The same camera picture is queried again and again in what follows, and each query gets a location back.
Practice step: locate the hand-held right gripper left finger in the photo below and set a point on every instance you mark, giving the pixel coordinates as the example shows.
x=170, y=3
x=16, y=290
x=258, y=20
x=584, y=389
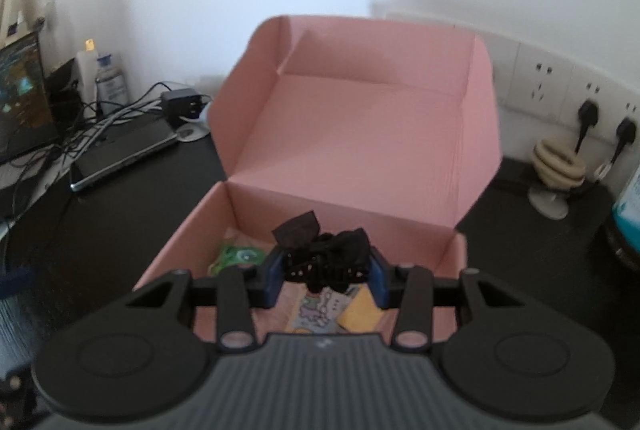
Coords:
x=274, y=277

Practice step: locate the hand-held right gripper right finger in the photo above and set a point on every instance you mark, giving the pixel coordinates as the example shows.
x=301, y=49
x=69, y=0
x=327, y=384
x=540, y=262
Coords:
x=378, y=280

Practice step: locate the black hair clip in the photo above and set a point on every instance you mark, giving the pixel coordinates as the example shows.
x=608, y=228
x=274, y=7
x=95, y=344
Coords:
x=325, y=255

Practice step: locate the pink cardboard box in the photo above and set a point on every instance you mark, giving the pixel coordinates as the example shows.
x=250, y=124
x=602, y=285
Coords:
x=360, y=135

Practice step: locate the black desktop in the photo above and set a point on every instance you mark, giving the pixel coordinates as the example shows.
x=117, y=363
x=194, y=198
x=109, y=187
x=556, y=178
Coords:
x=115, y=235

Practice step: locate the yellow packet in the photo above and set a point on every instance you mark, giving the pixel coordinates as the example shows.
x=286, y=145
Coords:
x=360, y=310

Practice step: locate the green packet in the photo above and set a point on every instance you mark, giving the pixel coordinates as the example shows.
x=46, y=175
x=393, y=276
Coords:
x=237, y=260

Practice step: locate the cartoon sticker card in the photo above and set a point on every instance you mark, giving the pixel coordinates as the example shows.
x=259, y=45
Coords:
x=320, y=310

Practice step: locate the white round disc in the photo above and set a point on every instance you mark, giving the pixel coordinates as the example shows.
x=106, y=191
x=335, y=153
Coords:
x=192, y=134

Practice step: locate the black power adapter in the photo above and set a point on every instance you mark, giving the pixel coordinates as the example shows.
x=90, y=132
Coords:
x=180, y=107

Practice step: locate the black smartphone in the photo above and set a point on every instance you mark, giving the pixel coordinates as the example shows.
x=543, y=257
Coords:
x=125, y=150

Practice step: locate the clear bottle blue cap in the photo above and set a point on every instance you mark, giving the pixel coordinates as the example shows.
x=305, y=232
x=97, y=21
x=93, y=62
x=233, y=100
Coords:
x=111, y=80

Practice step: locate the brown supplement bottle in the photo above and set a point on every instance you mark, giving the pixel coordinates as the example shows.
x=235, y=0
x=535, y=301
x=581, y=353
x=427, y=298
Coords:
x=627, y=205

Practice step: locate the light blue striped cloth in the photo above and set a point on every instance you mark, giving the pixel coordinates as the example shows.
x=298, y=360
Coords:
x=15, y=320

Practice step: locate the black power plug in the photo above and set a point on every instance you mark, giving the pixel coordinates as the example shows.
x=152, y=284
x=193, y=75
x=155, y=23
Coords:
x=587, y=115
x=625, y=132

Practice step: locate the black hub box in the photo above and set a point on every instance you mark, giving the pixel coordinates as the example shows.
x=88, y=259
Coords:
x=65, y=105

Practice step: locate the white bottle yellow cap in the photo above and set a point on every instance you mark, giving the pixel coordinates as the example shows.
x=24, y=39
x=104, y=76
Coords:
x=87, y=70

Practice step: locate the laptop screen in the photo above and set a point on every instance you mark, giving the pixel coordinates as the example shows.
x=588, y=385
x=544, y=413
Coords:
x=22, y=100

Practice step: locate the white wall socket panel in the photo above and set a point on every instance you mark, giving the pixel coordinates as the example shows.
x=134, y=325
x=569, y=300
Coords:
x=550, y=70

